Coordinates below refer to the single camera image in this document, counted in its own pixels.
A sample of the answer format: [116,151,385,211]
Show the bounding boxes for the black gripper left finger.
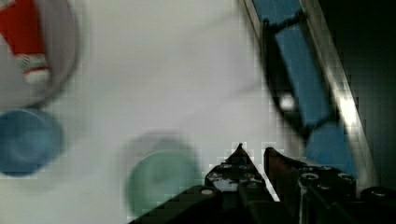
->
[205,143,268,200]

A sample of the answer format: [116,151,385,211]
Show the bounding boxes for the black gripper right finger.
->
[263,147,357,224]

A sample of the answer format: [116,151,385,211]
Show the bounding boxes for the green cup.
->
[126,150,201,217]

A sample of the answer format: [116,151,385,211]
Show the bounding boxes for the grey round plate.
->
[0,0,79,111]

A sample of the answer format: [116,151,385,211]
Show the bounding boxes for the red ketchup bottle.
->
[0,0,50,85]

